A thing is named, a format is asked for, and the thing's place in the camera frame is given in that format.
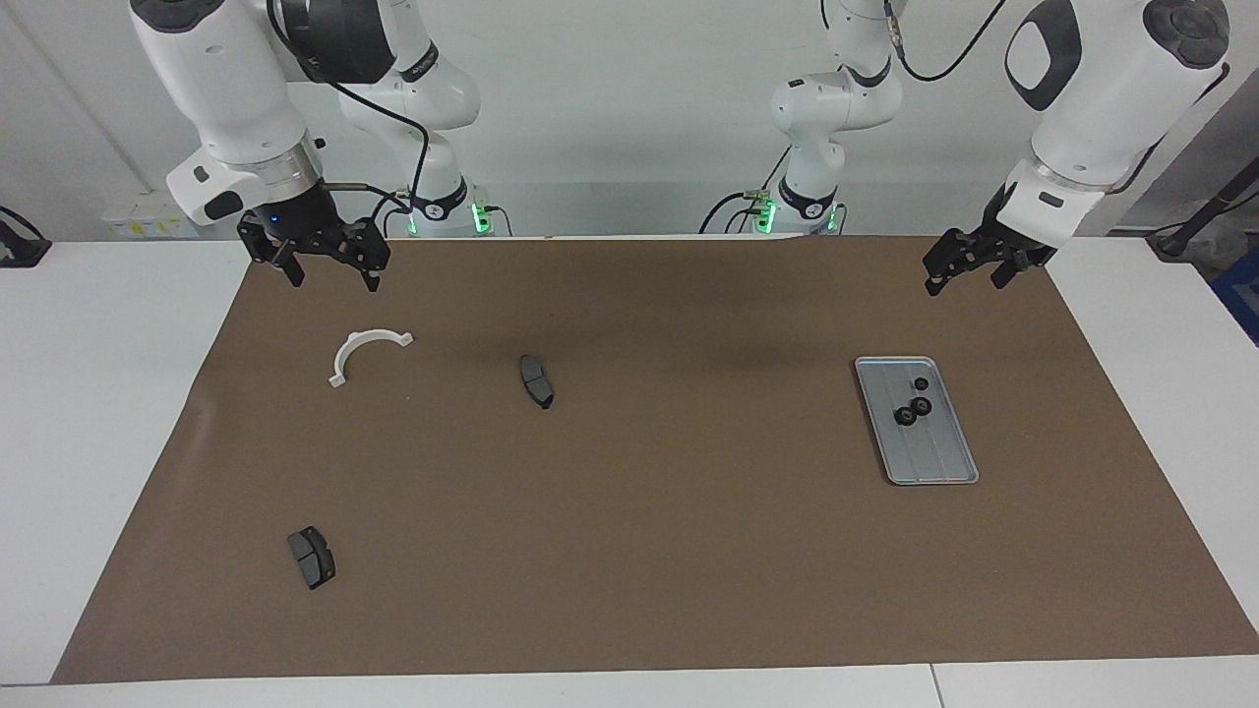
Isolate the black stand pole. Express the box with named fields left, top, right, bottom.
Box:
left=1146, top=162, right=1259, bottom=259

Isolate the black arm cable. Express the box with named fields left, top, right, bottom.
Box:
left=266, top=0, right=434, bottom=237
left=883, top=0, right=1232, bottom=193

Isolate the long grey brake pad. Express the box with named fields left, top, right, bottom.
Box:
left=518, top=354, right=556, bottom=411

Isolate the silver metal tray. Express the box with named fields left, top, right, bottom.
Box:
left=854, top=356, right=981, bottom=487

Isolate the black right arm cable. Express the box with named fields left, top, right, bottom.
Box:
left=266, top=0, right=434, bottom=237

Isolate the white curved plastic bracket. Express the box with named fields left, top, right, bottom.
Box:
left=329, top=327, right=415, bottom=388

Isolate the blue box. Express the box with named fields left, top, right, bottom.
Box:
left=1212, top=246, right=1259, bottom=347

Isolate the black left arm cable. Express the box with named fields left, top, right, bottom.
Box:
left=883, top=0, right=1232, bottom=193

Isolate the black clamp device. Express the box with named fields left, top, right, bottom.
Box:
left=0, top=206, right=52, bottom=268

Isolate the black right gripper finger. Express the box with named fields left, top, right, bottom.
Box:
left=339, top=239, right=391, bottom=293
left=246, top=241, right=304, bottom=288

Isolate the short grey brake pad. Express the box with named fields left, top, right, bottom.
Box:
left=286, top=526, right=337, bottom=591

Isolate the brown table mat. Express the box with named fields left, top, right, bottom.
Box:
left=51, top=234, right=1259, bottom=686

